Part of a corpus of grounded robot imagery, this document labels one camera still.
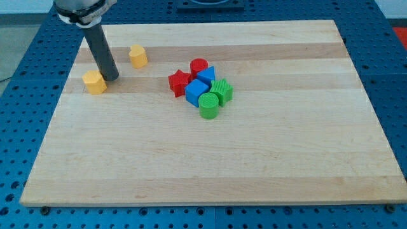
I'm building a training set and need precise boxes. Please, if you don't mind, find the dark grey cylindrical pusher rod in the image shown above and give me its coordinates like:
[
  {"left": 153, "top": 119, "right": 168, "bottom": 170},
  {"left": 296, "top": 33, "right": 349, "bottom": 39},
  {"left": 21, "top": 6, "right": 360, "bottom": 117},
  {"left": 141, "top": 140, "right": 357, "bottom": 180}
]
[{"left": 82, "top": 23, "right": 119, "bottom": 81}]

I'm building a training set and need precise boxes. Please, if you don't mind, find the yellow hexagon block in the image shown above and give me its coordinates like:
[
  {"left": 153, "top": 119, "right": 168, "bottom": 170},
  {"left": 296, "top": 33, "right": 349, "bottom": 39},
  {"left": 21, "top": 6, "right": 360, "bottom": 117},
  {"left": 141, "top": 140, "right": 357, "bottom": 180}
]
[{"left": 82, "top": 70, "right": 107, "bottom": 95}]

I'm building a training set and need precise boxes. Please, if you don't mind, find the red star block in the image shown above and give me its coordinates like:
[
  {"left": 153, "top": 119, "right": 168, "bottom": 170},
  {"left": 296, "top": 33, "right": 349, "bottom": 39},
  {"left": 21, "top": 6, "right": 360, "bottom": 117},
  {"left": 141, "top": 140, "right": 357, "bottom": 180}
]
[{"left": 168, "top": 69, "right": 191, "bottom": 97}]

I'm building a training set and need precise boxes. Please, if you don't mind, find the blue cube block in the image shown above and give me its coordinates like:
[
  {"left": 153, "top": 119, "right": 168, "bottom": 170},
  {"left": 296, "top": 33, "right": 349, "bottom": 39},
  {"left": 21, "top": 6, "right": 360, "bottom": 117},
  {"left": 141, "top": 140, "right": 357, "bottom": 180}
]
[{"left": 184, "top": 79, "right": 209, "bottom": 107}]

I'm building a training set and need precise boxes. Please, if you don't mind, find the red cylinder block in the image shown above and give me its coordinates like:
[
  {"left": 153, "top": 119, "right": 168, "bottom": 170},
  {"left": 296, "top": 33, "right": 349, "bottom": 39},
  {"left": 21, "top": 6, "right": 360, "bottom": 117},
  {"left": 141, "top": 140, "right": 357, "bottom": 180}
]
[{"left": 190, "top": 58, "right": 209, "bottom": 80}]

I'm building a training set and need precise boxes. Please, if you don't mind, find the blue triangle block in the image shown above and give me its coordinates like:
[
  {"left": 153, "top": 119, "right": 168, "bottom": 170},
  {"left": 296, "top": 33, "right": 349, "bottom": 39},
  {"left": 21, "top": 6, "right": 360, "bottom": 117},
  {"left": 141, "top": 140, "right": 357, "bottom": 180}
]
[{"left": 197, "top": 66, "right": 216, "bottom": 87}]

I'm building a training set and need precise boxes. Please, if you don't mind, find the green cylinder block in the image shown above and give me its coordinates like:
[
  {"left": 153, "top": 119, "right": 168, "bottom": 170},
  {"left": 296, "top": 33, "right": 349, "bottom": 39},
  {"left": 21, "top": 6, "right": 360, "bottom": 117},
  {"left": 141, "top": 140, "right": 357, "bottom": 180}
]
[{"left": 198, "top": 92, "right": 219, "bottom": 120}]

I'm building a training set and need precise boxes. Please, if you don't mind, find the green star block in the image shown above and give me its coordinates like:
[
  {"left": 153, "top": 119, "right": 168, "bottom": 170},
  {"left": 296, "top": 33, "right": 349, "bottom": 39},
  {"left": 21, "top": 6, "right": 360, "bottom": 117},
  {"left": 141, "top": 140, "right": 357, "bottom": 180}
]
[{"left": 210, "top": 79, "right": 233, "bottom": 107}]

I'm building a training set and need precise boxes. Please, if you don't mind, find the light wooden board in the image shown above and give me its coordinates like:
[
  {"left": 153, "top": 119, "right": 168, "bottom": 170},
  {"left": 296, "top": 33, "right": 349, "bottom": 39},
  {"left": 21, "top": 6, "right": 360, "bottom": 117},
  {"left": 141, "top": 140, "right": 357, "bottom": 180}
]
[{"left": 20, "top": 20, "right": 406, "bottom": 207}]

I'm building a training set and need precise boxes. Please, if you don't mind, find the red object at right edge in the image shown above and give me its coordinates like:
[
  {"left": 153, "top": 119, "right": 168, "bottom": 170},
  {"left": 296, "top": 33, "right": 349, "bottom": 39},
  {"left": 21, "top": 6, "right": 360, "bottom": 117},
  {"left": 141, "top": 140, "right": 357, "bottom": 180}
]
[{"left": 393, "top": 27, "right": 407, "bottom": 49}]

